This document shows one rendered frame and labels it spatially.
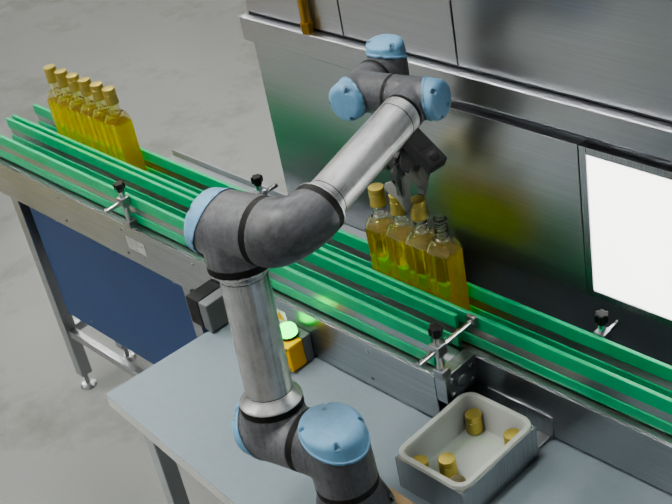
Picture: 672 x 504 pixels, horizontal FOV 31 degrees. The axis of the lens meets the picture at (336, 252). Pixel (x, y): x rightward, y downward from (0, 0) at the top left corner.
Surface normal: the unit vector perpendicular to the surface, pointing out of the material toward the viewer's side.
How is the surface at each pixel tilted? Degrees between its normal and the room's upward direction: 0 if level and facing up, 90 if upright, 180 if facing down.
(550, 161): 90
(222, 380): 0
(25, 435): 0
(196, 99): 0
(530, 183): 90
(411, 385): 90
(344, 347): 90
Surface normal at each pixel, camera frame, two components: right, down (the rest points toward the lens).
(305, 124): -0.70, 0.49
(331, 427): -0.11, -0.80
